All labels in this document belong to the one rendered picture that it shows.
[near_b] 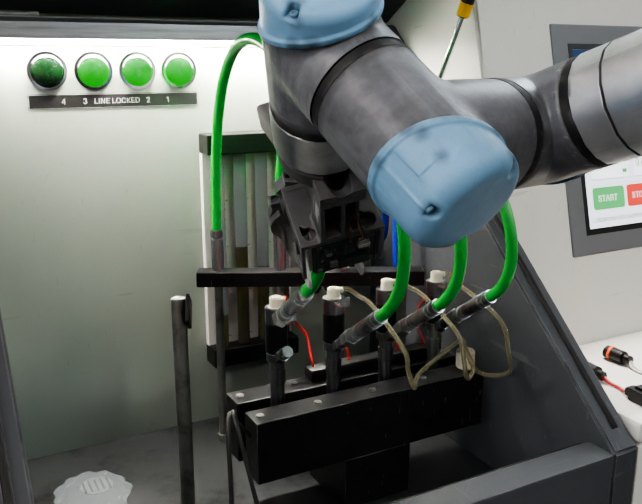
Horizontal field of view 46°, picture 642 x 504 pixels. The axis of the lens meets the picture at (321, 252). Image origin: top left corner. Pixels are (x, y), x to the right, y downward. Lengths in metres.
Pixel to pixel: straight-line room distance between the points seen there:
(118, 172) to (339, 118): 0.71
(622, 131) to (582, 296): 0.74
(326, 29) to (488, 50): 0.70
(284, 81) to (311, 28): 0.05
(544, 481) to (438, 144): 0.56
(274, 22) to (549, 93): 0.18
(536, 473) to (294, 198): 0.44
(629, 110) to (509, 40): 0.69
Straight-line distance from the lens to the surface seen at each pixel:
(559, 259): 1.18
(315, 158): 0.54
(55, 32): 1.06
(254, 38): 0.87
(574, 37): 1.25
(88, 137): 1.10
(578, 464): 0.93
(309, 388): 1.00
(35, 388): 1.18
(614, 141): 0.49
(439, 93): 0.44
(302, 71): 0.46
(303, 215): 0.61
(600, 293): 1.24
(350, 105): 0.44
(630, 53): 0.49
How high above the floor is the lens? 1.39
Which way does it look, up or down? 14 degrees down
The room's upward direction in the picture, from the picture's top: straight up
